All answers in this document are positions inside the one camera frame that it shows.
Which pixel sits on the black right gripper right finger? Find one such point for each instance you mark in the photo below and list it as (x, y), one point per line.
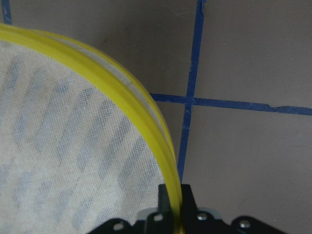
(207, 221)

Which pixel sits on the yellow bamboo steamer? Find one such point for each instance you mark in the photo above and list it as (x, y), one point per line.
(81, 140)

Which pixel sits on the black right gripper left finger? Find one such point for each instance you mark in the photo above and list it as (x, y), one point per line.
(158, 220)

